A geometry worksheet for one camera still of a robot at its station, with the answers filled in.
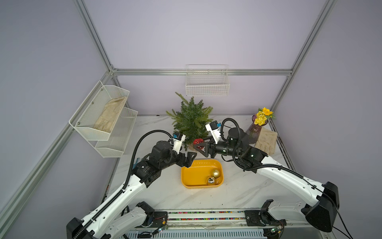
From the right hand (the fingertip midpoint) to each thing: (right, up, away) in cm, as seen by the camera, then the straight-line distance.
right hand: (197, 145), depth 68 cm
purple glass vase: (+36, +6, +26) cm, 45 cm away
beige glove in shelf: (-48, +16, +12) cm, 52 cm away
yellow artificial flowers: (+38, +15, +18) cm, 45 cm away
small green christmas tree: (-3, +12, +9) cm, 16 cm away
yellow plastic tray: (-1, -21, +21) cm, 30 cm away
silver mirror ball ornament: (+8, -21, +14) cm, 26 cm away
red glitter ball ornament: (0, +3, -4) cm, 5 cm away
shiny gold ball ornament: (+11, -18, +17) cm, 28 cm away
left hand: (-5, -4, +5) cm, 9 cm away
